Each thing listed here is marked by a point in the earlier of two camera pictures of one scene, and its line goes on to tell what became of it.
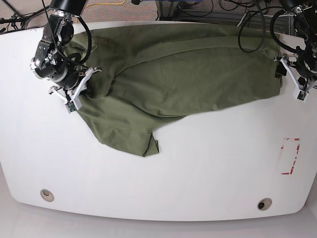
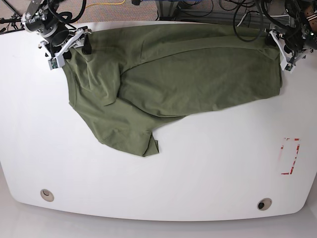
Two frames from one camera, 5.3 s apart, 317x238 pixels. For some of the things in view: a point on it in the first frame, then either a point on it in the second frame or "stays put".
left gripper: x=302 y=67 -> x=293 y=42
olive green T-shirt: x=150 y=73 stays put
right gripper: x=73 y=84 -> x=62 y=40
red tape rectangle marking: x=292 y=167 stays put
